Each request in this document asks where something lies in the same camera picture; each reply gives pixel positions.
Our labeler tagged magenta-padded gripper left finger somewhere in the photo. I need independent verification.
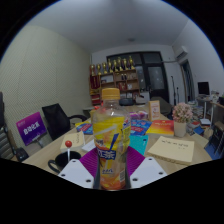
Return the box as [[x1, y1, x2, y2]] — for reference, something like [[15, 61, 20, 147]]
[[57, 147, 101, 191]]

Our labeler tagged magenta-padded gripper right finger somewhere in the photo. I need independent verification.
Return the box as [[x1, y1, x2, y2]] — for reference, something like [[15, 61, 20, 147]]
[[125, 146, 169, 190]]

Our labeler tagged yellow-labelled orange drink bottle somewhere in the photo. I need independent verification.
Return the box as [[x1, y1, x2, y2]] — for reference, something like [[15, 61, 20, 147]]
[[91, 87, 132, 192]]

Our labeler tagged black mug with coloured dots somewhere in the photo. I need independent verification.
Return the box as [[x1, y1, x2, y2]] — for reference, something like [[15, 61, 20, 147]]
[[47, 150, 82, 175]]

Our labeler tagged white stirrer with red ball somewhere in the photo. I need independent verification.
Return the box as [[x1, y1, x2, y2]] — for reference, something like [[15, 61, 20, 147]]
[[64, 140, 74, 165]]

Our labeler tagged white paper booklet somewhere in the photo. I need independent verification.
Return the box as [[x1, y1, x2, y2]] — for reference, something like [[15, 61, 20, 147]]
[[81, 139, 97, 153]]

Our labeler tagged yellow paper envelope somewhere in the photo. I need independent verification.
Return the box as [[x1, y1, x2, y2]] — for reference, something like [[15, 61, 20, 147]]
[[147, 135, 196, 165]]

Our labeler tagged blue printed booklet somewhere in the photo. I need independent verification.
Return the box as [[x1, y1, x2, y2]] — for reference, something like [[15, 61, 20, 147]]
[[129, 118, 153, 137]]

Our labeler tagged orange red booklet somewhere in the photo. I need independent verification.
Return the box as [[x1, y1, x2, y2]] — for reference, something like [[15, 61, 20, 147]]
[[145, 119, 176, 137]]

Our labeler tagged black office chair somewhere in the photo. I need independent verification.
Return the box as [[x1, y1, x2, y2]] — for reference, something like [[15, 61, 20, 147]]
[[41, 102, 89, 141]]

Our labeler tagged orange standing card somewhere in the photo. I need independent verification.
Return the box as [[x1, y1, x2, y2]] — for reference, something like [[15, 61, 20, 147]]
[[147, 100, 162, 122]]

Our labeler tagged purple sign board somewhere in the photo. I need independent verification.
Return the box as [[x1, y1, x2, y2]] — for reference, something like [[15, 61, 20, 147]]
[[15, 111, 48, 147]]

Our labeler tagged yellow gift box red ribbon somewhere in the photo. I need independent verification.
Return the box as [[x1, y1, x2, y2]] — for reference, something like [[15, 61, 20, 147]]
[[89, 105, 102, 123]]

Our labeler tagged white pot with pink flowers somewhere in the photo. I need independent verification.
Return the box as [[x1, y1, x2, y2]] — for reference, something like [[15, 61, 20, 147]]
[[171, 102, 194, 139]]

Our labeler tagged grey armchair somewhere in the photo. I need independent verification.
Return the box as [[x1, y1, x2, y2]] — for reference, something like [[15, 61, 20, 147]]
[[150, 96, 175, 120]]

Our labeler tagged pile of books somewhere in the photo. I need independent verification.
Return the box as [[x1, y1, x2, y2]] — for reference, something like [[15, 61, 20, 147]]
[[187, 104, 215, 135]]

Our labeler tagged grey office chair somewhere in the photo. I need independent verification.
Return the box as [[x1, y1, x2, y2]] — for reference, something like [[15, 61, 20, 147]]
[[0, 91, 30, 163]]

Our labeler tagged black microphone stand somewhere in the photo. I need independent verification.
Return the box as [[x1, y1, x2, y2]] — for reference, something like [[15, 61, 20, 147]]
[[170, 75, 181, 106]]

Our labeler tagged long wooden side desk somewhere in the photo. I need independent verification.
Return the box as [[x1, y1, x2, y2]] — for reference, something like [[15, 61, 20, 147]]
[[195, 95, 224, 128]]

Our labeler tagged wooden shelf unit with trophies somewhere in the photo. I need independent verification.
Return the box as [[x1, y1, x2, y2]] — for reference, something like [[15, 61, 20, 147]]
[[88, 55, 141, 107]]

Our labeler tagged black computer monitor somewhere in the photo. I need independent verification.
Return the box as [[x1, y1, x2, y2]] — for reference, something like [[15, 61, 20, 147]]
[[197, 81, 211, 98]]

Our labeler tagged white wall air conditioner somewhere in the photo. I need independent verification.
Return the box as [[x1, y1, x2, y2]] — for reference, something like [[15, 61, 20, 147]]
[[172, 45, 190, 62]]

